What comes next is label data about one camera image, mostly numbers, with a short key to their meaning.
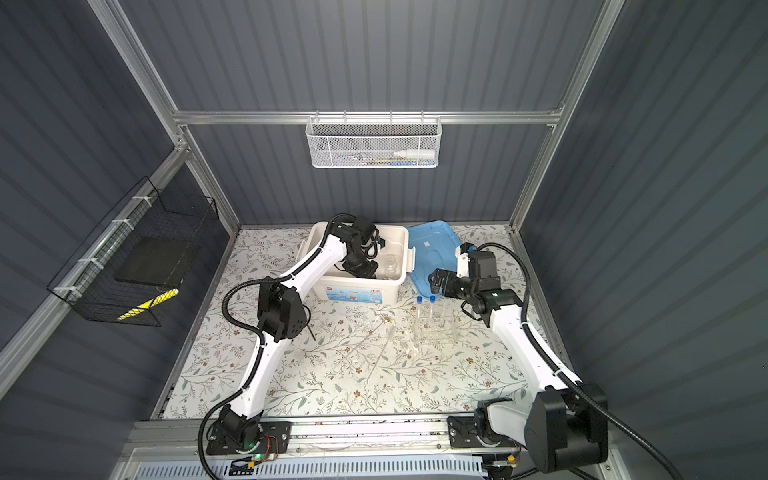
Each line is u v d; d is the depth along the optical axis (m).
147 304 0.66
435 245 1.14
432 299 0.81
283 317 0.61
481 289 0.63
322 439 0.75
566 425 0.40
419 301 0.81
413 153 0.92
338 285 0.88
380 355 0.87
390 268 1.03
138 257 0.74
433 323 0.93
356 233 0.76
